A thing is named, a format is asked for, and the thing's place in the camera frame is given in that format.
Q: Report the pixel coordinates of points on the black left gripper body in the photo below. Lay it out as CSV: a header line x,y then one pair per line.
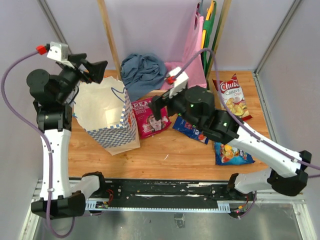
x,y
68,79

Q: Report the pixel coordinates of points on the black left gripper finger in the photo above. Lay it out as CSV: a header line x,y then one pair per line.
x,y
76,59
96,71

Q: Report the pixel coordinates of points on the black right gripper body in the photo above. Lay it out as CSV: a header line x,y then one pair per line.
x,y
177,105

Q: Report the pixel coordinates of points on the pink snack packet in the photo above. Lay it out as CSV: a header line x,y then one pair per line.
x,y
146,121

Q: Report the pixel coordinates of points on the blue Burts chips bag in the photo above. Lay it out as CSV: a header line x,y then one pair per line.
x,y
187,129

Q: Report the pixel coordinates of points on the red Chubi cassava chips bag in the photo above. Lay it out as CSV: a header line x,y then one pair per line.
x,y
234,99

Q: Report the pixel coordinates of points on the blue checkered paper bag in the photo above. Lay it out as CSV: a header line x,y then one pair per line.
x,y
105,112

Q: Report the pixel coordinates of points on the blue gummy candy bag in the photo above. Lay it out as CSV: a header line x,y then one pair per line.
x,y
226,155

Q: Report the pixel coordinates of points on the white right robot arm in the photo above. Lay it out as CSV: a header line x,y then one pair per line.
x,y
285,173

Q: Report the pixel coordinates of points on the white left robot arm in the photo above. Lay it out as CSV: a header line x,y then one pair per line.
x,y
54,122

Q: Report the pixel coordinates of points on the pink t-shirt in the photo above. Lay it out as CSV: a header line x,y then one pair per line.
x,y
192,45

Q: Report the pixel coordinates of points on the blue crumpled cloth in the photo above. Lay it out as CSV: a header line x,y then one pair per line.
x,y
142,73

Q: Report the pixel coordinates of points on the yellow clothes hanger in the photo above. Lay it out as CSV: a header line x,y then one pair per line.
x,y
208,24

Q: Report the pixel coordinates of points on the green t-shirt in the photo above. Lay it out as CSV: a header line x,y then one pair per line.
x,y
204,59

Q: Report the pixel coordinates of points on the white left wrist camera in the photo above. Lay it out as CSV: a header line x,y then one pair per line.
x,y
56,51

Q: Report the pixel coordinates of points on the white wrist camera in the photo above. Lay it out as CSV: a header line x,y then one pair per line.
x,y
178,83
56,51

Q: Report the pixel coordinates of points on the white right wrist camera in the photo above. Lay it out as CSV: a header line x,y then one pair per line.
x,y
178,83

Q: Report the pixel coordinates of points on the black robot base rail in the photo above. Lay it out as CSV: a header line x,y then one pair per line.
x,y
161,195

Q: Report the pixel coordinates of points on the aluminium frame rails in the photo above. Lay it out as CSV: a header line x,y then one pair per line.
x,y
289,76

